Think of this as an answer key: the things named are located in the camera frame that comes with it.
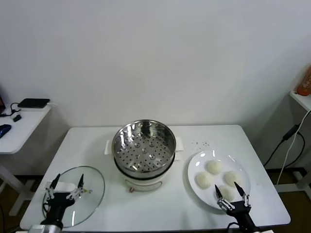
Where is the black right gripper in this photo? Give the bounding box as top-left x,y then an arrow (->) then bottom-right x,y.
214,182 -> 262,233

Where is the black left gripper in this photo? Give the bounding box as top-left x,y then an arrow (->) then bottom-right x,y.
40,173 -> 93,226

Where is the white steamed baozi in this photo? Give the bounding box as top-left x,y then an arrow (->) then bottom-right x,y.
216,185 -> 236,202
195,171 -> 214,190
223,170 -> 243,187
206,159 -> 224,175

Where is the stainless steel steamer basket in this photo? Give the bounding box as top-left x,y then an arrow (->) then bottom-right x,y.
112,119 -> 177,172

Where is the round glass pot lid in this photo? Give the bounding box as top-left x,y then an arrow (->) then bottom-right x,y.
42,166 -> 106,228

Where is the white round plate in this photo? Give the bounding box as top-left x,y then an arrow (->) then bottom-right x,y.
187,150 -> 252,211

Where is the white side table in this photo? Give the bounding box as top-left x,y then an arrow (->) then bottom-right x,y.
0,104 -> 52,216

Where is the white electric cooker pot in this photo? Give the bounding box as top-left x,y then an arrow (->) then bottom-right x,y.
104,137 -> 185,194

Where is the flat white box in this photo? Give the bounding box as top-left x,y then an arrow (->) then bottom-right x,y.
19,102 -> 58,113

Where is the blue computer mouse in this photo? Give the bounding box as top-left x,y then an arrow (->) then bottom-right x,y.
0,124 -> 12,139

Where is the flat black box device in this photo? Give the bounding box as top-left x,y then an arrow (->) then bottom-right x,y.
18,98 -> 51,109

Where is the dark laptop edge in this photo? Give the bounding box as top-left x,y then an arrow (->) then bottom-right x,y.
0,83 -> 6,115

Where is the orange bottle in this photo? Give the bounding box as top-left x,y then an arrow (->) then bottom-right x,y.
296,63 -> 311,96

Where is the white lid handle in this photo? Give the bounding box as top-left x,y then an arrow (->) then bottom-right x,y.
45,182 -> 76,193

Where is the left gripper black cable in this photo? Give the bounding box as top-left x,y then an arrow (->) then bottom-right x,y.
42,202 -> 53,219

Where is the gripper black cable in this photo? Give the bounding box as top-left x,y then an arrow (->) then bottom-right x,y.
226,222 -> 240,233
42,202 -> 53,219

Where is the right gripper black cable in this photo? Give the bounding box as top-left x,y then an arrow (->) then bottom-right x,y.
226,222 -> 240,233

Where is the black power adapter cable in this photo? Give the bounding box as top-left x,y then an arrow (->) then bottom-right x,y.
263,124 -> 306,168

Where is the thin black desk cable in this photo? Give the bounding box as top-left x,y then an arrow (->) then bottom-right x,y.
0,102 -> 22,118

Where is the white desk with frame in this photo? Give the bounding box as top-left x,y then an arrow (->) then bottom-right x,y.
274,90 -> 311,193

